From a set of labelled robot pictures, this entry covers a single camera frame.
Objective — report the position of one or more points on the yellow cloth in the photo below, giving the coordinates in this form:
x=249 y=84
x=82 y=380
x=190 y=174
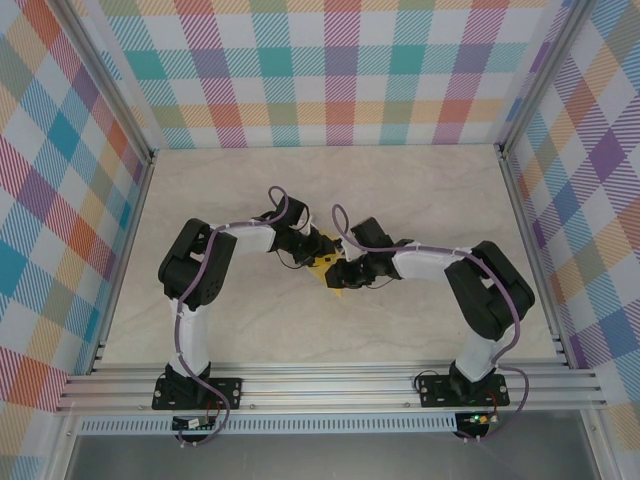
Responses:
x=317 y=270

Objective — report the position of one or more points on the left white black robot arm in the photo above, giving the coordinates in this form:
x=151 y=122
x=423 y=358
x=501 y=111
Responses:
x=192 y=340

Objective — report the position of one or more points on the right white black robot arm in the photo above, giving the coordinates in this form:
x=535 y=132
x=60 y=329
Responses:
x=475 y=360

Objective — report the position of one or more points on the grey metal panel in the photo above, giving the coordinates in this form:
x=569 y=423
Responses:
x=325 y=460

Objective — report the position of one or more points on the aluminium mounting rail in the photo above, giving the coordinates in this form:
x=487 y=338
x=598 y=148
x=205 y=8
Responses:
x=325 y=390

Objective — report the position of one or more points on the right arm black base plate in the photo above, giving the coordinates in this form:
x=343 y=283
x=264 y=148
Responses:
x=430 y=395

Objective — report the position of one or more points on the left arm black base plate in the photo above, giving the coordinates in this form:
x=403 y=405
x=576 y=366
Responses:
x=235 y=385

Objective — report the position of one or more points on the aluminium side rail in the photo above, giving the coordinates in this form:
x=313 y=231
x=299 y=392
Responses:
x=121 y=265
x=517 y=200

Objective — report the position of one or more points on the aluminium frame post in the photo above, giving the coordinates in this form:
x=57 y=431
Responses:
x=112 y=75
x=537 y=75

